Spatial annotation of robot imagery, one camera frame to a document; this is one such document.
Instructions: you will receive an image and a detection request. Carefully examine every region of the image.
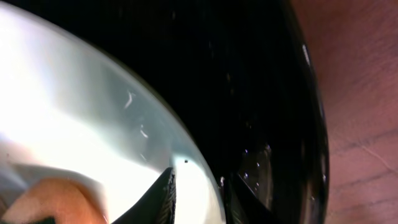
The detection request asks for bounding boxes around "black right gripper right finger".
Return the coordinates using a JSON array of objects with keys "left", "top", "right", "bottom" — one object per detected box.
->
[{"left": 222, "top": 174, "right": 275, "bottom": 224}]

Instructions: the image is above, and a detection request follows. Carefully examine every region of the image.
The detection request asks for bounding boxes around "yellow green sponge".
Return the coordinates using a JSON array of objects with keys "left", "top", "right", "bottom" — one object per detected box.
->
[{"left": 1, "top": 178, "right": 108, "bottom": 224}]

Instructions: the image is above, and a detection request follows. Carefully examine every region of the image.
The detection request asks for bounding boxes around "light blue plate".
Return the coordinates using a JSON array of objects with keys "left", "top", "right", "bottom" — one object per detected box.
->
[{"left": 1, "top": 2, "right": 226, "bottom": 223}]

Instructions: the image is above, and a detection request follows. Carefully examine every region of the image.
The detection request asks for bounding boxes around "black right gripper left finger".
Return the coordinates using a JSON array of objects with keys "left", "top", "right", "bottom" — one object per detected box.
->
[{"left": 113, "top": 167, "right": 177, "bottom": 224}]

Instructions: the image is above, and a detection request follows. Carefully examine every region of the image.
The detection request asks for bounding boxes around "black round tray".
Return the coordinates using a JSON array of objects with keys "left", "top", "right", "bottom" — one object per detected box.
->
[{"left": 14, "top": 0, "right": 329, "bottom": 223}]

